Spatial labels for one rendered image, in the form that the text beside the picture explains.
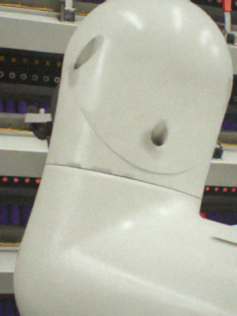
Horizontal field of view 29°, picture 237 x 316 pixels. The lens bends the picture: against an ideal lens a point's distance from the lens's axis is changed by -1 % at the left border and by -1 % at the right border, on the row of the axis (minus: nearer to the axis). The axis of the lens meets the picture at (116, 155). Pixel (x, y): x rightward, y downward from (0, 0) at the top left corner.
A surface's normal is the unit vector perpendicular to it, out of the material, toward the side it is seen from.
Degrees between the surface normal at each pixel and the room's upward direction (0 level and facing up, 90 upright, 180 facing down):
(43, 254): 69
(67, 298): 83
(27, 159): 108
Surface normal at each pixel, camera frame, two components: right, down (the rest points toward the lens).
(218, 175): 0.20, 0.44
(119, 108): -0.22, -0.08
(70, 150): -0.63, -0.22
